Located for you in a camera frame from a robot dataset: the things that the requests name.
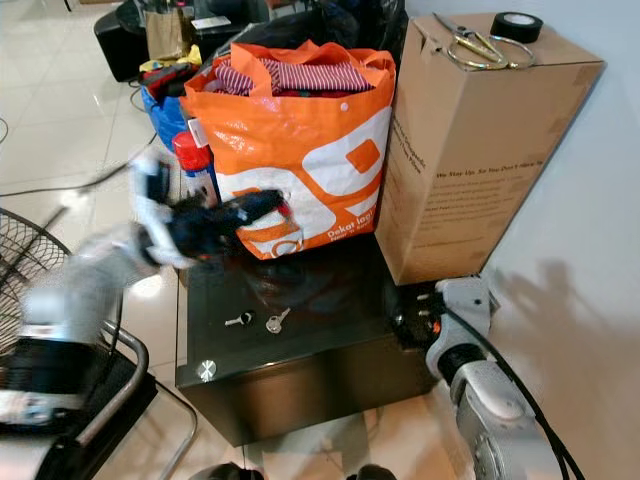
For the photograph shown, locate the black floor cable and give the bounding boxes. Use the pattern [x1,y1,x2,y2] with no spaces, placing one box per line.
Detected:
[0,140,153,198]

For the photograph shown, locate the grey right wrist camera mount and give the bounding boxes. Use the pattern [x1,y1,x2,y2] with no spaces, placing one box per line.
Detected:
[435,277,497,351]

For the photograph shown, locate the metal scissors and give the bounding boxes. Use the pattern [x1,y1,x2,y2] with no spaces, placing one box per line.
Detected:
[432,12,537,72]

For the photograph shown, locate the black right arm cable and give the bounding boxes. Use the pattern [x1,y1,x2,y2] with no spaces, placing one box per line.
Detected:
[444,303,587,480]

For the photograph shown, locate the blue plastic bag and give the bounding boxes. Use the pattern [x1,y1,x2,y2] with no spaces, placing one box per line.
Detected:
[139,85,193,151]

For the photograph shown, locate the black wire floor fan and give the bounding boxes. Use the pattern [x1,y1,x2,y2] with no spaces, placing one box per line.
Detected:
[0,207,163,480]

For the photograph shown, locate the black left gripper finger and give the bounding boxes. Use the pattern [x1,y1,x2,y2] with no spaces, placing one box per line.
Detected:
[224,212,287,244]
[222,189,286,223]

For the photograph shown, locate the brown paper bag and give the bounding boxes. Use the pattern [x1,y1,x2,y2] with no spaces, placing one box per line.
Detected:
[145,6,193,63]

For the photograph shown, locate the black speaker box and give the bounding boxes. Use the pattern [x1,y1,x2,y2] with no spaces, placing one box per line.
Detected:
[94,8,151,83]

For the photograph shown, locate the silver key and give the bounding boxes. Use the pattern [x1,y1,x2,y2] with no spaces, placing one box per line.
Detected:
[265,308,291,334]

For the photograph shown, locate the black robot foot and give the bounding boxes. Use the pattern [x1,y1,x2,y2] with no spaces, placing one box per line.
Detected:
[189,461,253,480]
[339,464,398,480]

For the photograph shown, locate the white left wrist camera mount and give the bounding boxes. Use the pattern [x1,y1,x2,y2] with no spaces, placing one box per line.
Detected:
[130,150,187,269]

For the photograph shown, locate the black garbage bag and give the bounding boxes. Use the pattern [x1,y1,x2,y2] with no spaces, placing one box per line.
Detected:
[240,0,407,61]

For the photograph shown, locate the red white striped cloth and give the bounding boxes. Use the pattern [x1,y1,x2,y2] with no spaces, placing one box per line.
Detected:
[210,58,376,99]

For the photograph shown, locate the brown cardboard box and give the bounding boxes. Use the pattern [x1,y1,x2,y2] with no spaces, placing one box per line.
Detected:
[374,12,607,287]

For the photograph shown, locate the black glossy cabinet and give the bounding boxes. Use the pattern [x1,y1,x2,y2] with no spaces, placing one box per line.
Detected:
[174,238,441,448]

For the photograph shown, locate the black right robot foot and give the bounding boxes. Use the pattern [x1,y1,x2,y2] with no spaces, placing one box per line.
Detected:
[339,464,398,480]

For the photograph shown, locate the orange white shopping bag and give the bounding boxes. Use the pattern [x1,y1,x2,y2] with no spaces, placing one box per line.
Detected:
[179,41,397,262]

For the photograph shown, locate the black left robot foot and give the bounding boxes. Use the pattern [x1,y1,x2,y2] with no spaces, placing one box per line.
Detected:
[189,461,253,480]

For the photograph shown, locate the red capped bottle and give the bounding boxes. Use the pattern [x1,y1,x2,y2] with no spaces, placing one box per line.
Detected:
[171,130,213,173]

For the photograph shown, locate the black tape roll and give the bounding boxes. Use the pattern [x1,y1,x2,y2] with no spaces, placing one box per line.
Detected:
[490,11,545,44]

